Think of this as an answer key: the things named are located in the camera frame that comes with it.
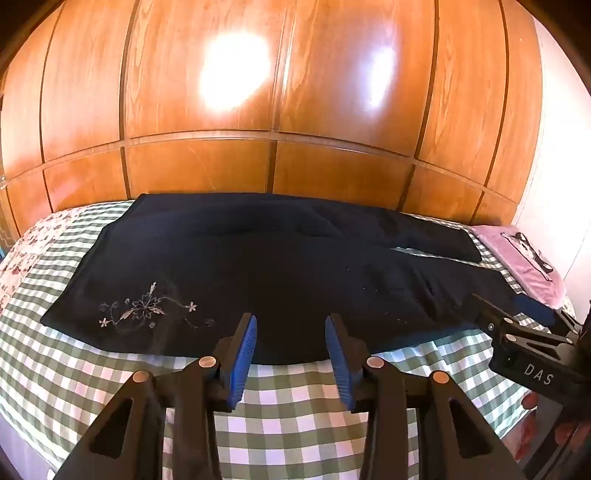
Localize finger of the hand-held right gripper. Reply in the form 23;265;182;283
512;295;581;334
468;292;575;345

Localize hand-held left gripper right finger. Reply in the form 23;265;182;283
324;314;528;480

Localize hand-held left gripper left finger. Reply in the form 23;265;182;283
54;312;258;480

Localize dark navy embroidered pants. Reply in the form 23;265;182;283
40;193;555;365

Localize person's right hand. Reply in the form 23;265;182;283
519;390;583;462

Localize pink printed pillow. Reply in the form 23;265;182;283
472;224;568;308

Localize green checked floral bedspread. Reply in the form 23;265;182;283
0;199;578;480

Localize wooden wardrobe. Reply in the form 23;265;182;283
0;0;544;241

